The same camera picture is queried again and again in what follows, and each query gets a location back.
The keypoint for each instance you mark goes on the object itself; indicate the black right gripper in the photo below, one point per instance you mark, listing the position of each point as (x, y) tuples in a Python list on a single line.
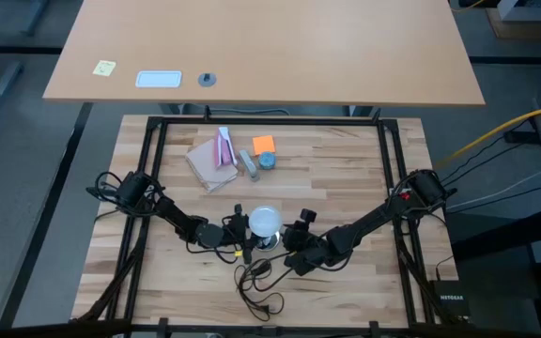
[(305, 246)]

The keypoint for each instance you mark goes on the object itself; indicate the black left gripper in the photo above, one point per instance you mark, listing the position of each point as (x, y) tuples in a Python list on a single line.
[(237, 232)]

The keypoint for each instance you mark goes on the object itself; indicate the white reflector lightbulb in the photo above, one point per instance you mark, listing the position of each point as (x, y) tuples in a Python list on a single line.
[(265, 221)]

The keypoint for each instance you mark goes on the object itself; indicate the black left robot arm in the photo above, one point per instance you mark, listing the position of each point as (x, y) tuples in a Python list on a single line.
[(176, 218)]

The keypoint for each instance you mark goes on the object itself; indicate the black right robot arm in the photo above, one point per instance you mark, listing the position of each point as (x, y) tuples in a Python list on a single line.
[(374, 220)]

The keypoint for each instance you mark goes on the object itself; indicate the brown paper notebook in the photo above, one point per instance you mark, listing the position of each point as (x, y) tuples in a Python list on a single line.
[(207, 166)]

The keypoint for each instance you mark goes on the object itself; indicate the orange sticky note pad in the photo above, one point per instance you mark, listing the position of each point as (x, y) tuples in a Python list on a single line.
[(263, 144)]

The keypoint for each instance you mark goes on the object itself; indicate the white rectangular tray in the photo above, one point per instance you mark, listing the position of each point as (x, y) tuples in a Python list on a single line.
[(158, 79)]

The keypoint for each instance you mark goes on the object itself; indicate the light brown wooden desk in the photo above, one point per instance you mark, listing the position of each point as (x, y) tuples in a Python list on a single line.
[(270, 51)]

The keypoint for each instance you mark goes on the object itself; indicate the yellow sticky note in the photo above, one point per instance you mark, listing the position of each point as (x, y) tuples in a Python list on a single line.
[(104, 68)]

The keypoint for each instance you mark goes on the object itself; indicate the black power strip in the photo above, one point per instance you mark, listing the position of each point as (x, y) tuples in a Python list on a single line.
[(519, 136)]

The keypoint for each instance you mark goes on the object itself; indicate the brown cardboard box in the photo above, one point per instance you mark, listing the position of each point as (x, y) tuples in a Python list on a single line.
[(519, 30)]

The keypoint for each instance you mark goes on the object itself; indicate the grey box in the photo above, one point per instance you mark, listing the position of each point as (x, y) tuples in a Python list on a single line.
[(529, 11)]

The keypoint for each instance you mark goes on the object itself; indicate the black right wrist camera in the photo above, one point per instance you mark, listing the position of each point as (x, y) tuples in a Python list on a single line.
[(308, 216)]

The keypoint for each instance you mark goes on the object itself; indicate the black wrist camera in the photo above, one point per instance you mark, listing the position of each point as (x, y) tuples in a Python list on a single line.
[(308, 216), (238, 210)]

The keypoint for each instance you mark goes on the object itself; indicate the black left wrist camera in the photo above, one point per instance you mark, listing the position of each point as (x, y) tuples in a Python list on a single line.
[(238, 210)]

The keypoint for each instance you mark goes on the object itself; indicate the black metal table frame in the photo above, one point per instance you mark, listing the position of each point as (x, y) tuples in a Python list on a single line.
[(270, 121)]

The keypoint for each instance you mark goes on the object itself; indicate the black Netgear network switch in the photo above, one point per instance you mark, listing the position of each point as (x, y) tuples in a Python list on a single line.
[(450, 298)]

